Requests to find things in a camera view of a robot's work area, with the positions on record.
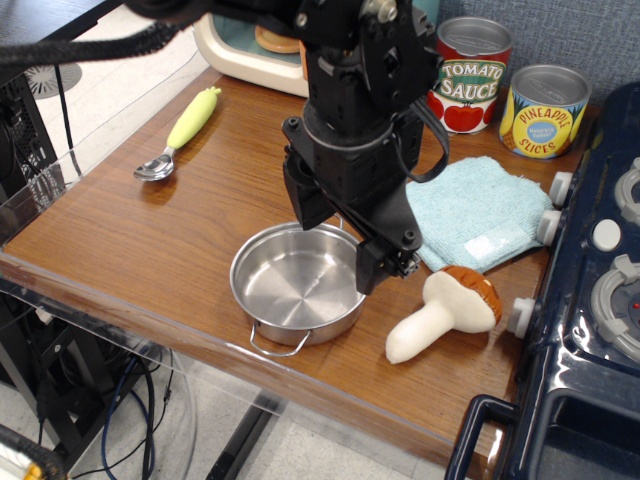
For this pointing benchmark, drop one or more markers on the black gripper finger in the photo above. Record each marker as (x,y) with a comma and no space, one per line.
(377,260)
(308,201)

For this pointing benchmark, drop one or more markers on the toy microwave oven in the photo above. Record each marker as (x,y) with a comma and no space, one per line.
(229,46)

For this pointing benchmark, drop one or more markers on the plush toy mushroom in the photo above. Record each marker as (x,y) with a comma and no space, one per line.
(455,298)

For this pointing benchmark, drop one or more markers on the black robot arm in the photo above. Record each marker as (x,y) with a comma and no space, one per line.
(370,65)

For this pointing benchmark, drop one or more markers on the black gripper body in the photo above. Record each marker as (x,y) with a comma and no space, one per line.
(363,176)

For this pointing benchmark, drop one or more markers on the black desk left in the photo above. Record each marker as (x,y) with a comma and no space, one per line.
(31,21)

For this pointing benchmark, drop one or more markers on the dark blue toy stove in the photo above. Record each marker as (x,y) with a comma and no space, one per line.
(576,413)

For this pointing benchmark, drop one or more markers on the pineapple slices can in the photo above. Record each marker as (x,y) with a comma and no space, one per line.
(544,109)

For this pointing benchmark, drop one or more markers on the light blue towel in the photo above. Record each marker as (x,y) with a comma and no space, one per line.
(476,215)

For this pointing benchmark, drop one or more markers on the tomato sauce can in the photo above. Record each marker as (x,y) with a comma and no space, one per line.
(475,53)

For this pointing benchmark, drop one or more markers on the orange toy plate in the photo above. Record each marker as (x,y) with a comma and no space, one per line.
(276,43)

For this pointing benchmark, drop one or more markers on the spoon with green handle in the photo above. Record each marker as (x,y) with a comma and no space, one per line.
(188,125)

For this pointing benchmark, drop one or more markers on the stainless steel pot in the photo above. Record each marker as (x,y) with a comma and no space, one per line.
(297,287)

